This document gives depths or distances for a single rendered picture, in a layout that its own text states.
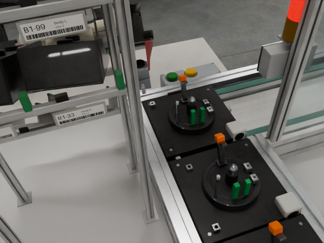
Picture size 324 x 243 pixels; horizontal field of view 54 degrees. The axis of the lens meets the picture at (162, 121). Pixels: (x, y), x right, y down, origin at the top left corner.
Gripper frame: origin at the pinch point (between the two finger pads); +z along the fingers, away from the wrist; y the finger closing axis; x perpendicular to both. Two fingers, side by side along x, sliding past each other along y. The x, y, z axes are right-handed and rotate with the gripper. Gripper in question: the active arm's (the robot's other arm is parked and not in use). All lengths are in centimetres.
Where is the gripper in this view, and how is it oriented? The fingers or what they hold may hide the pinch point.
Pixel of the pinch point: (140, 68)
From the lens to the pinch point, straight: 88.3
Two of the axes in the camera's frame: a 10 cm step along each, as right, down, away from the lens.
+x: -0.1, -0.7, 10.0
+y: 9.8, -1.8, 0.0
